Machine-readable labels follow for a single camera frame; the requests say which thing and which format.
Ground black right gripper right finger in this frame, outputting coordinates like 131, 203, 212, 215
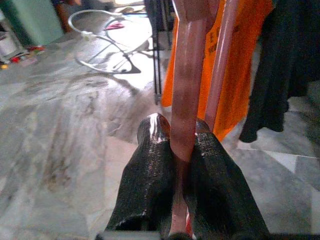
183, 118, 270, 239

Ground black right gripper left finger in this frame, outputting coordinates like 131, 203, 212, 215
105, 112, 176, 231

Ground red plastic hanger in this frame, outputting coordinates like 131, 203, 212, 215
162, 0, 241, 240

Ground orange shirt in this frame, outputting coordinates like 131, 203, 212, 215
160, 0, 275, 142

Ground black garment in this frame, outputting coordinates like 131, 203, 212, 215
238, 0, 320, 144

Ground small pink plastic item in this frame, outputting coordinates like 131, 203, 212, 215
103, 21, 126, 31

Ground small red toy pieces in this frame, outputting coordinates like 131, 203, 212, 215
9, 44, 46, 64

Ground grey trolley with white baskets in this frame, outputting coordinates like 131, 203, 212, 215
0, 29, 27, 63

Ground green plastic storage bin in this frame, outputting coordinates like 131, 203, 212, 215
0, 0, 65, 48

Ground white tubular metal frame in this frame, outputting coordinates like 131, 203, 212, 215
67, 9, 161, 75

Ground brown wooden post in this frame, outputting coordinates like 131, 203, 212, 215
53, 0, 74, 34

